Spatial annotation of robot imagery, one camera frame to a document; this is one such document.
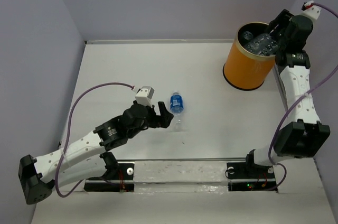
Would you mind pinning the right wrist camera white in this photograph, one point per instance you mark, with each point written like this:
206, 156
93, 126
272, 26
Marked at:
311, 11

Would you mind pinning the orange cylindrical bin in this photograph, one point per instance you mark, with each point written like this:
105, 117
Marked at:
244, 70

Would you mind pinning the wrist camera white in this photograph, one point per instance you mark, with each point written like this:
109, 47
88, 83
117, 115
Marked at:
311, 11
144, 95

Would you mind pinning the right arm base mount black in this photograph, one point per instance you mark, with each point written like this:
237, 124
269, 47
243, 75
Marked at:
240, 179

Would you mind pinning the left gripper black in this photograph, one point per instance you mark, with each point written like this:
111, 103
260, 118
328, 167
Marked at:
156, 121

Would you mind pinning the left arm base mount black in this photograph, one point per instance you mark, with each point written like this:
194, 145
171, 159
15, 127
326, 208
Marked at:
120, 179

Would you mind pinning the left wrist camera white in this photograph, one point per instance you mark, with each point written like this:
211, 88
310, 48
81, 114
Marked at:
144, 95

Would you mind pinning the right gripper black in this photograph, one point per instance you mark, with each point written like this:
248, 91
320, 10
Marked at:
281, 19

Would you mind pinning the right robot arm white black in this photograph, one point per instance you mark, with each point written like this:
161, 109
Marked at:
300, 134

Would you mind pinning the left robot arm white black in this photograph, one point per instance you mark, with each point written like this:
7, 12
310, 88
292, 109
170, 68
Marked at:
89, 156

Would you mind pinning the blue label bottle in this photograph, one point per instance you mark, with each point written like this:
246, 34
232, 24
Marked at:
177, 109

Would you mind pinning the metal rail back edge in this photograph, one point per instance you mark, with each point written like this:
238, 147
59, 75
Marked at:
156, 41

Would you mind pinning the clear bottle white cap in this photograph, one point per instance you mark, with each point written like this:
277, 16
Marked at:
247, 35

